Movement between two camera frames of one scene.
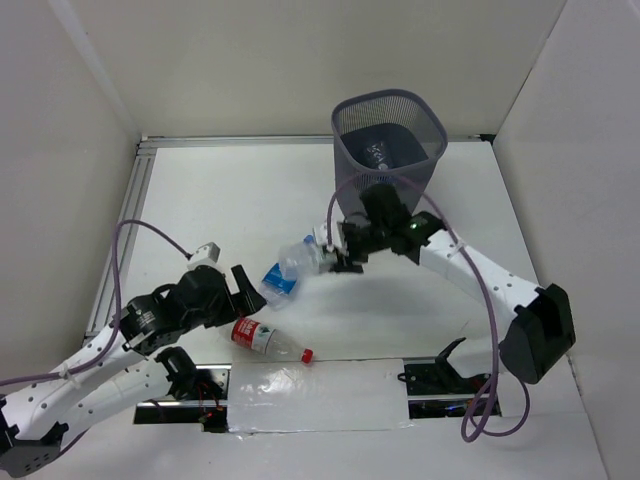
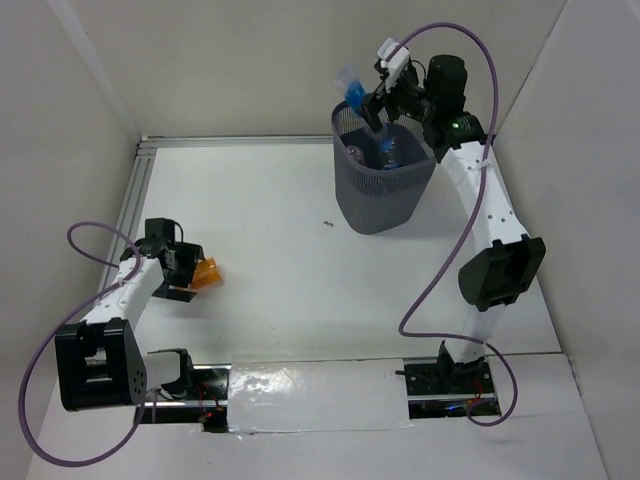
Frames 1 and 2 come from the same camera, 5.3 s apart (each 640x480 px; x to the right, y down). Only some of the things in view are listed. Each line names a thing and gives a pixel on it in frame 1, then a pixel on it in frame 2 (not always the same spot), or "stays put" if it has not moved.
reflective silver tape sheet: (318, 396) stays put
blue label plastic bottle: (295, 263) → (348, 76)
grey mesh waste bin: (413, 124) stays put
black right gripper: (349, 248) → (383, 96)
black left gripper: (232, 298) → (185, 267)
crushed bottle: (376, 155) → (356, 154)
